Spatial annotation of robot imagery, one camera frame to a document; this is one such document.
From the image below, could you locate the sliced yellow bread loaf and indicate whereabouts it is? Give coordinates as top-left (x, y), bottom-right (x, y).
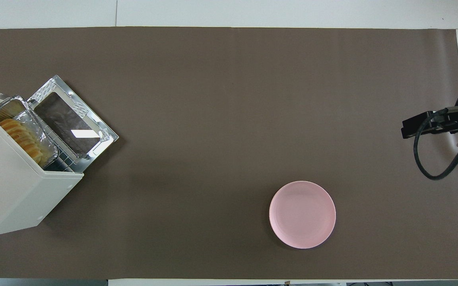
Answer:
top-left (0, 101), bottom-right (43, 164)

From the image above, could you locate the cream toaster oven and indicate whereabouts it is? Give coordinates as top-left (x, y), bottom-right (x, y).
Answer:
top-left (0, 75), bottom-right (119, 238)

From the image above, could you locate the pink round plate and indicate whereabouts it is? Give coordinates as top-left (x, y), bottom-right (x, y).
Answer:
top-left (269, 181), bottom-right (336, 249)

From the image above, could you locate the silver foil tray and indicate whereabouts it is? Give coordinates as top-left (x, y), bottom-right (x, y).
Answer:
top-left (0, 95), bottom-right (59, 167)

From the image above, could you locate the brown table mat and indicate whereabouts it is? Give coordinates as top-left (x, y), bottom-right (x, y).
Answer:
top-left (0, 27), bottom-right (458, 279)

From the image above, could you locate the metal oven rack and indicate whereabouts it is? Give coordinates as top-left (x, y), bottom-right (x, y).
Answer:
top-left (42, 119), bottom-right (84, 172)

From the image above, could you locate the glass oven door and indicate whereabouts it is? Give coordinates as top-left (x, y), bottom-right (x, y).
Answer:
top-left (27, 75), bottom-right (119, 173)

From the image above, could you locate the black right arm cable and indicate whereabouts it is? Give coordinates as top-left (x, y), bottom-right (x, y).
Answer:
top-left (413, 104), bottom-right (458, 180)

